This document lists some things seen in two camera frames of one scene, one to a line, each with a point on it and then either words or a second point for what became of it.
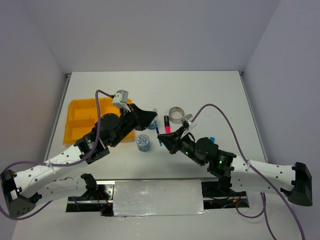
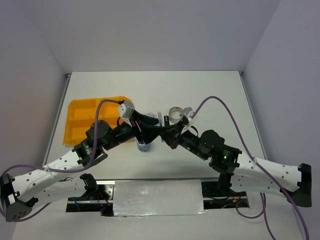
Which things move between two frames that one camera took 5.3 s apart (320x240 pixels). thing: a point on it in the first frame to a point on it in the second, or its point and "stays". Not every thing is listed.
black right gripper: (172, 140) to (171, 136)
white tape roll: (176, 114) stays
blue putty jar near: (143, 143) stays
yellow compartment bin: (81, 117) stays
